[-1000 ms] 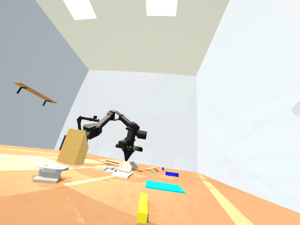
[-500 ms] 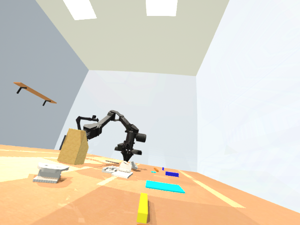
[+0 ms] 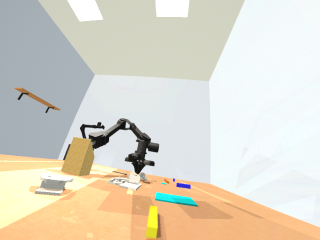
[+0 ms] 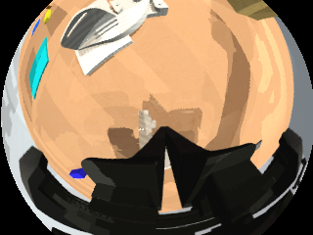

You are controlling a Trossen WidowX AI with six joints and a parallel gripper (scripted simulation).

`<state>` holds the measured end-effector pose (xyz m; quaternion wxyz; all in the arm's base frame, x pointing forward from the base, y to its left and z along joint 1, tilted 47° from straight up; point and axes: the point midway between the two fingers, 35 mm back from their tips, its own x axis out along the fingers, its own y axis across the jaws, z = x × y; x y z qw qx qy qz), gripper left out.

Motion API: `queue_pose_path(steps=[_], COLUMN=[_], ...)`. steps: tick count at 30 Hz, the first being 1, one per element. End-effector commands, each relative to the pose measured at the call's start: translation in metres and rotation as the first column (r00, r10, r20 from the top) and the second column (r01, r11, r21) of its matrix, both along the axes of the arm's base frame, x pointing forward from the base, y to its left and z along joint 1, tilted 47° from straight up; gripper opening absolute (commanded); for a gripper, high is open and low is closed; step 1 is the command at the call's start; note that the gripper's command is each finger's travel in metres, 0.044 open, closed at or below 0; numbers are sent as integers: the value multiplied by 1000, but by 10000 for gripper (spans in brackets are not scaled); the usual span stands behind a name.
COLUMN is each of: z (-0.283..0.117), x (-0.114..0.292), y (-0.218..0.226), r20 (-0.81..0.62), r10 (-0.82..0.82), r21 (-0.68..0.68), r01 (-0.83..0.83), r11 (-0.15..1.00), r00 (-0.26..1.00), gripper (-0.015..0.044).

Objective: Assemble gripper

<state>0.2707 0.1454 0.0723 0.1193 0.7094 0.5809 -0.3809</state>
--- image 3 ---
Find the blue rectangular bar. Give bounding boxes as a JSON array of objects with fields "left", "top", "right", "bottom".
[{"left": 176, "top": 183, "right": 191, "bottom": 189}]

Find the yellow rectangular bar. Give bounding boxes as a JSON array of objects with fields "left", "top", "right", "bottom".
[{"left": 145, "top": 205, "right": 158, "bottom": 239}]

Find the cyan flat rectangular plate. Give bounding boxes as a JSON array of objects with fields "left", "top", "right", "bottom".
[{"left": 155, "top": 192, "right": 198, "bottom": 207}]

